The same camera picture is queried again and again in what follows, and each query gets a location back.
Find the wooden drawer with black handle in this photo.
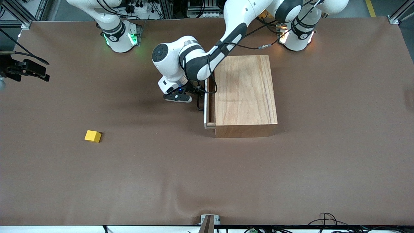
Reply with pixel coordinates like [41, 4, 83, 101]
[197, 76, 216, 129]

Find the yellow wooden block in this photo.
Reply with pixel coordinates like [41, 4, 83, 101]
[84, 130, 102, 143]

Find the grey arm base connector box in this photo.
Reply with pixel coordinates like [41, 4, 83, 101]
[276, 23, 288, 43]
[135, 22, 145, 46]

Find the light wooden cabinet box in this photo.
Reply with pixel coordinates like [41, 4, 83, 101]
[214, 55, 278, 139]

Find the white power strip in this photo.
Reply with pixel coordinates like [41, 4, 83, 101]
[190, 11, 224, 18]

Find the aluminium extrusion column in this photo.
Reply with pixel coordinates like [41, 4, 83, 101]
[160, 0, 174, 20]

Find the brown table cover sheet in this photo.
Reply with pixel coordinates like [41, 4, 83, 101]
[0, 16, 414, 226]

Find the power strip with black plugs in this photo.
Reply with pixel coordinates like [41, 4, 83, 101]
[124, 0, 153, 14]

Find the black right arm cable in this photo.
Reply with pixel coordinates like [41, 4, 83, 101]
[0, 28, 50, 65]

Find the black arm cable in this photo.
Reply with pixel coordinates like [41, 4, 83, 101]
[0, 28, 50, 65]
[206, 0, 322, 95]

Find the aluminium frame post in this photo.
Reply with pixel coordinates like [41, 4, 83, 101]
[0, 0, 33, 30]
[387, 0, 414, 25]

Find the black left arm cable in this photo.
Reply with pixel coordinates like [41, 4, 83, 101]
[206, 0, 322, 95]

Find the metal table edge bracket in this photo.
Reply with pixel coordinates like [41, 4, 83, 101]
[200, 214, 221, 233]

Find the black cable tangle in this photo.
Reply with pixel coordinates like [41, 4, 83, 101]
[307, 212, 349, 227]

